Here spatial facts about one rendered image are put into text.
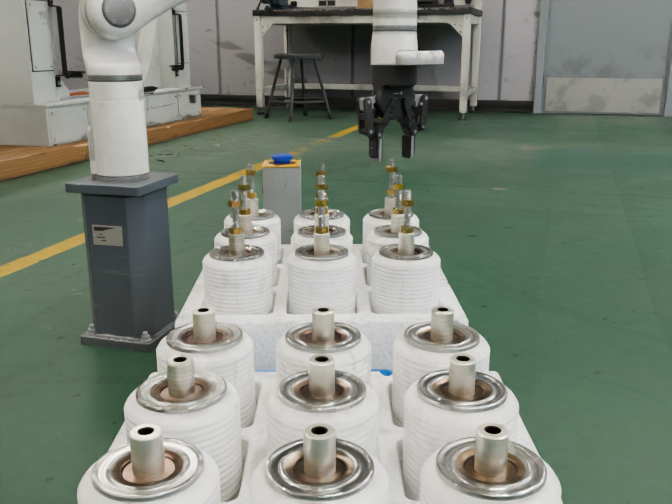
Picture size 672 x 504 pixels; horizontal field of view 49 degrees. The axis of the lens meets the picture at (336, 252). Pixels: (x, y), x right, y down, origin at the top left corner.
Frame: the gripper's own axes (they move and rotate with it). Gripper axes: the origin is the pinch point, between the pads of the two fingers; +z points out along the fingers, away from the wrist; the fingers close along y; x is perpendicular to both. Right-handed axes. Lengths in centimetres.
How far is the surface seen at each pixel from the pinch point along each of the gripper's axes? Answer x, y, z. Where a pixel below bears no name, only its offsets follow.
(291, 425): 48, 53, 12
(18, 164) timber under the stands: -227, 3, 31
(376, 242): 10.0, 11.7, 11.6
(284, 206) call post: -22.2, 7.1, 12.2
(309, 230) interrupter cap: 0.9, 17.7, 10.6
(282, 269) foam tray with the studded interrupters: -4.2, 19.5, 17.9
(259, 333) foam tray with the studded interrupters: 13.3, 34.7, 19.5
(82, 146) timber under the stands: -253, -33, 29
